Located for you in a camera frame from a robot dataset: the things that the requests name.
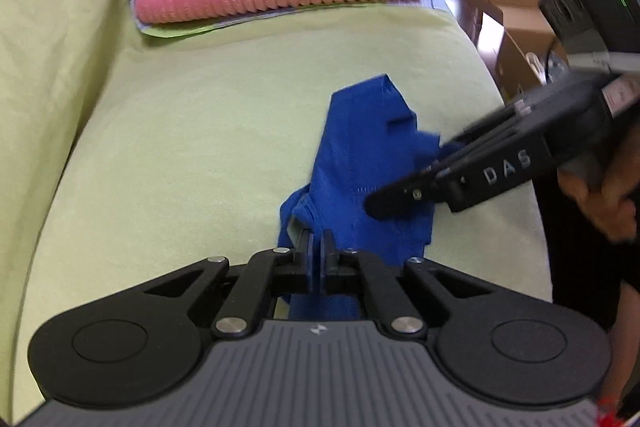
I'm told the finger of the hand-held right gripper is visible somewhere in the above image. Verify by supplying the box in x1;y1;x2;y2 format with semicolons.
364;152;467;222
437;104;532;168

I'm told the blue shopping bag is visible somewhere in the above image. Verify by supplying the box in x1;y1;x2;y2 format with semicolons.
277;73;464;324

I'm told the person's right hand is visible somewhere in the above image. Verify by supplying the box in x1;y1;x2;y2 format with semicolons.
556;139;640;246

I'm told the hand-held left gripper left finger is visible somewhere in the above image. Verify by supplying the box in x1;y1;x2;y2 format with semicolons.
144;229;314;341

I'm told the person's dark clothing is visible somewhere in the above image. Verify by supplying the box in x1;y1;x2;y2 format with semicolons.
535;187;640;409

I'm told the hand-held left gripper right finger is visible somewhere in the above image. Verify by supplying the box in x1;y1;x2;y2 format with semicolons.
322;229;494;341

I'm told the cardboard box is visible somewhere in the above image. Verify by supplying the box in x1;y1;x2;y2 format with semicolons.
467;0;572;101

